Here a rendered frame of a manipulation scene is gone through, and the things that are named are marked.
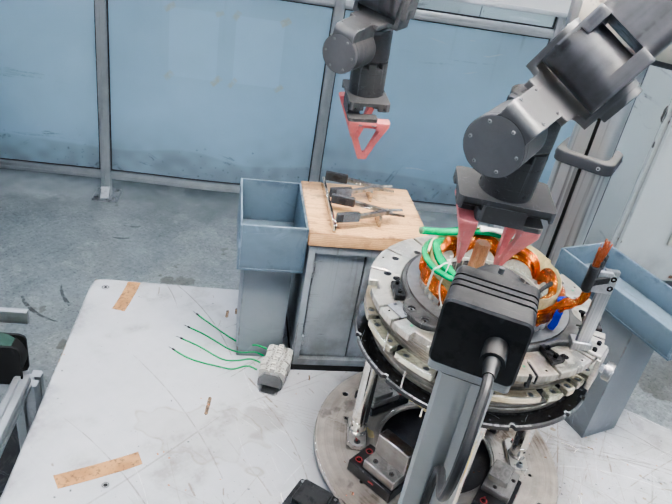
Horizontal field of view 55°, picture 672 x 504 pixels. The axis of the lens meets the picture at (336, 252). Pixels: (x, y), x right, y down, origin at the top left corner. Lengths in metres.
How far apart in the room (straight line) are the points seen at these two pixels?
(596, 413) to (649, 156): 2.01
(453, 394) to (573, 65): 0.36
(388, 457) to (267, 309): 0.34
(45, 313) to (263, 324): 1.55
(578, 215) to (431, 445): 0.98
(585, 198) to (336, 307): 0.51
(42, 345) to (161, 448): 1.47
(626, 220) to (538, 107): 2.63
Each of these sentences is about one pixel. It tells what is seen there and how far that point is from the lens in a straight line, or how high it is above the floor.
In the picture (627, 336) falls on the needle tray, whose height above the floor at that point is 1.00.
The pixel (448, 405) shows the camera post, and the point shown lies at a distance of 0.36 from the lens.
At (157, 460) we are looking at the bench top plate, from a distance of 1.04.
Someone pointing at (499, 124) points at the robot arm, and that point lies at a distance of 0.58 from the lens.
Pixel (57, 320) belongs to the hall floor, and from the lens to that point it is 2.58.
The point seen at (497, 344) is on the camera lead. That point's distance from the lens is 0.31.
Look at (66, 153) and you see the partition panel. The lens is 3.36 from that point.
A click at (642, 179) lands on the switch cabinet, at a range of 3.14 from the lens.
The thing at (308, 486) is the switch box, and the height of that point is 0.84.
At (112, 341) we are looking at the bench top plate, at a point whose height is 0.78.
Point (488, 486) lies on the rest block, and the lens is 1.03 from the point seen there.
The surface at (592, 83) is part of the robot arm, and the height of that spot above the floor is 1.43.
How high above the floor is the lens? 1.56
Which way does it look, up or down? 31 degrees down
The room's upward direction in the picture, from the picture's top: 10 degrees clockwise
